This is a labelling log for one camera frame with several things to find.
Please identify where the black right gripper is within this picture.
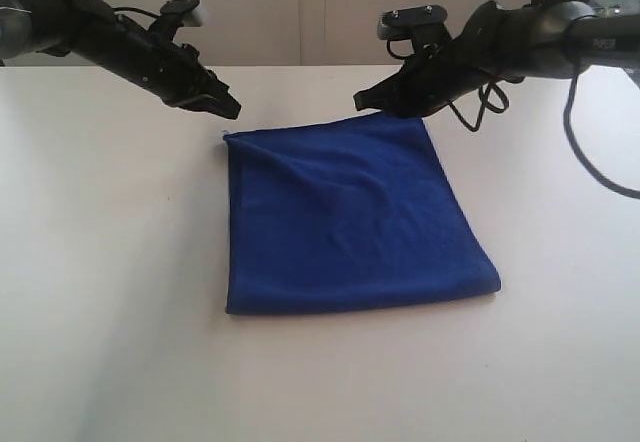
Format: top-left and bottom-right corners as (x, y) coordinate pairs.
(353, 44), (485, 117)

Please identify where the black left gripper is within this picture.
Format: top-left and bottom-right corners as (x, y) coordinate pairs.
(107, 16), (243, 121)

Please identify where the blue microfiber towel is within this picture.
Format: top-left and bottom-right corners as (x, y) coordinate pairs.
(224, 112), (501, 316)

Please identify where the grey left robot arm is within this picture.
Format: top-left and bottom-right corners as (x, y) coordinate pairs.
(1, 0), (241, 120)

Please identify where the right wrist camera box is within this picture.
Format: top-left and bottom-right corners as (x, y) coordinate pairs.
(376, 5), (452, 61)

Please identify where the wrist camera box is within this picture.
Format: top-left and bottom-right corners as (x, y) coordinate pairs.
(148, 0), (206, 42)
(376, 5), (452, 61)

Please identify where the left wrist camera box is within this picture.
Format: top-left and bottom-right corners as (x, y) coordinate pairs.
(148, 0), (206, 42)

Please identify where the black right camera cable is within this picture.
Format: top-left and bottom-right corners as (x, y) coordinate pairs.
(384, 0), (640, 196)

